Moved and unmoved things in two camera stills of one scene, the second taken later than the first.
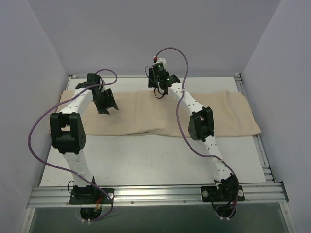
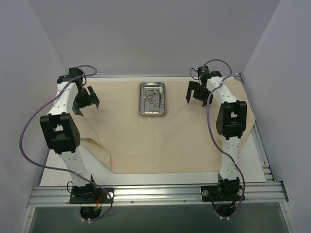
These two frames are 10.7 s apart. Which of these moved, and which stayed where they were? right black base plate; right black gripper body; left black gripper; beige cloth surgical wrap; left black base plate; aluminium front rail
Moved: beige cloth surgical wrap; right black gripper body; left black gripper
Stayed: right black base plate; left black base plate; aluminium front rail
